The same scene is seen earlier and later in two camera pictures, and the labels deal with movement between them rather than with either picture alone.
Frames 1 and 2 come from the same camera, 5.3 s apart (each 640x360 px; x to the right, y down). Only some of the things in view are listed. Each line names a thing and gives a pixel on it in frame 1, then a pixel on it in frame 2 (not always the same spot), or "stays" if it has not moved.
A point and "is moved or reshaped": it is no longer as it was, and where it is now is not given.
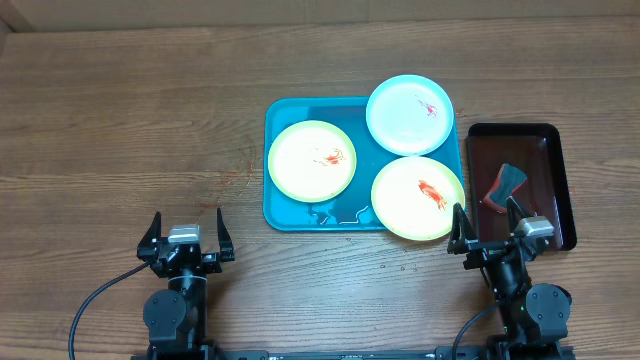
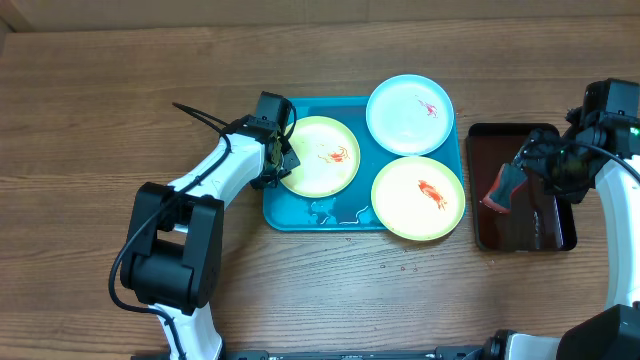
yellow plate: [312, 161] is moved or reshaped
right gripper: [466, 242] to [536, 158]
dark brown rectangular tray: [536, 149] stays
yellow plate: [414, 196] stays
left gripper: [214, 262] to [292, 162]
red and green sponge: [510, 178] stays
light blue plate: [410, 114] stays
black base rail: [440, 353] stays
